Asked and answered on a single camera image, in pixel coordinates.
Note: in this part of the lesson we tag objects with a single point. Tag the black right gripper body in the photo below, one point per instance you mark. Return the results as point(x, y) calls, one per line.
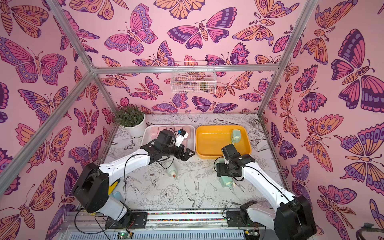
point(225, 169)

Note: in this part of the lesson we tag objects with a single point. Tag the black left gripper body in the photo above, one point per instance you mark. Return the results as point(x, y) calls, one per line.
point(178, 154)

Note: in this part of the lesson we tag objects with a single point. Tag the green sharpener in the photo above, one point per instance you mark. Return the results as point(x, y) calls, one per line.
point(236, 136)
point(172, 171)
point(227, 182)
point(219, 160)

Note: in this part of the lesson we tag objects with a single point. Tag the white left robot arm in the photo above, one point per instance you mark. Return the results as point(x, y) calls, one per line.
point(92, 186)

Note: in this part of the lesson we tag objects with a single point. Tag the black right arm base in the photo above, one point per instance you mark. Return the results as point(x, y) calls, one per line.
point(240, 218)

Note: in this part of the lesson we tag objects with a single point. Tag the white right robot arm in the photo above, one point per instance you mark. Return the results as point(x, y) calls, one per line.
point(290, 217)

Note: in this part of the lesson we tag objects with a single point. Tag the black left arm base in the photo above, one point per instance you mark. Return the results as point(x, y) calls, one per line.
point(131, 220)

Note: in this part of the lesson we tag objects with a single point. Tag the white plastic storage box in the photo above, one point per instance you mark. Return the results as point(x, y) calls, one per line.
point(147, 135)

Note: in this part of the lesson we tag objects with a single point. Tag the yellow plastic storage box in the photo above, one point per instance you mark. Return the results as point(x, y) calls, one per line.
point(211, 139)

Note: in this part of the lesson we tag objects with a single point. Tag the white plastic flower pot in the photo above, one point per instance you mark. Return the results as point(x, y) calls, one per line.
point(139, 130)

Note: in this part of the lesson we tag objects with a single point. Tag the green leafy plant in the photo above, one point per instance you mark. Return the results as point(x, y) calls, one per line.
point(129, 116)

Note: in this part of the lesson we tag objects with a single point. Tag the yellow rubber glove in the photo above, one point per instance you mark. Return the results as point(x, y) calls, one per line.
point(113, 186)

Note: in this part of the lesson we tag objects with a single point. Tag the light blue object by glove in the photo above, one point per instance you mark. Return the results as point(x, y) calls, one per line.
point(118, 196)

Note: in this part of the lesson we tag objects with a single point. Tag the green circuit board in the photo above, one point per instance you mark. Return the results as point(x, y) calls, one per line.
point(125, 235)

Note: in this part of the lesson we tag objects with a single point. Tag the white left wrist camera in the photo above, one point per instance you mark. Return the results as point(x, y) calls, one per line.
point(180, 137)

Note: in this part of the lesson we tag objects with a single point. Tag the white wire basket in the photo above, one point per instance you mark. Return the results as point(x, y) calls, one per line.
point(194, 77)

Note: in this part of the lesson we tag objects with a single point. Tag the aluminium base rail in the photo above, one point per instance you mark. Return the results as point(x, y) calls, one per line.
point(207, 224)

